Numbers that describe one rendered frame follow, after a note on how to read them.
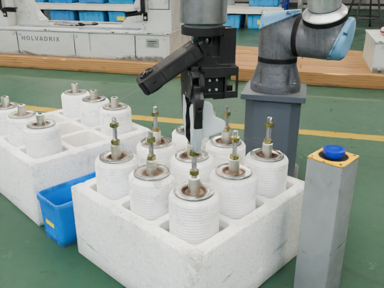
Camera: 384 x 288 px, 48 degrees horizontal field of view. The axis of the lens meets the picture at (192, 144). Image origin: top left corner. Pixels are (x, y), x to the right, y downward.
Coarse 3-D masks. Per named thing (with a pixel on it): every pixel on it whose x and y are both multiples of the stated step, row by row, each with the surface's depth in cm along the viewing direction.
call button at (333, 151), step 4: (324, 148) 79; (328, 148) 79; (332, 148) 79; (336, 148) 79; (340, 148) 79; (344, 148) 79; (324, 152) 79; (328, 152) 78; (332, 152) 78; (336, 152) 78; (340, 152) 78; (344, 152) 78; (328, 156) 79; (332, 156) 78; (336, 156) 78; (340, 156) 78
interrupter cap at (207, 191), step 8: (184, 184) 82; (200, 184) 82; (208, 184) 82; (176, 192) 79; (184, 192) 80; (200, 192) 80; (208, 192) 79; (184, 200) 77; (192, 200) 77; (200, 200) 77
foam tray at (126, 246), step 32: (96, 192) 95; (288, 192) 95; (96, 224) 94; (128, 224) 85; (160, 224) 83; (224, 224) 84; (256, 224) 85; (288, 224) 95; (96, 256) 98; (128, 256) 88; (160, 256) 80; (192, 256) 74; (224, 256) 79; (256, 256) 88; (288, 256) 100
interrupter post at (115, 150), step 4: (112, 144) 94; (120, 144) 94; (112, 148) 94; (116, 148) 93; (120, 148) 94; (112, 152) 94; (116, 152) 94; (120, 152) 94; (112, 156) 94; (116, 156) 94; (120, 156) 95
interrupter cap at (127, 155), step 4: (104, 152) 97; (108, 152) 97; (124, 152) 97; (128, 152) 97; (132, 152) 97; (100, 156) 95; (104, 156) 95; (108, 156) 95; (124, 156) 96; (128, 156) 95; (132, 156) 95; (100, 160) 93; (104, 160) 93; (108, 160) 93; (112, 160) 93; (116, 160) 93; (120, 160) 93; (124, 160) 93; (128, 160) 93
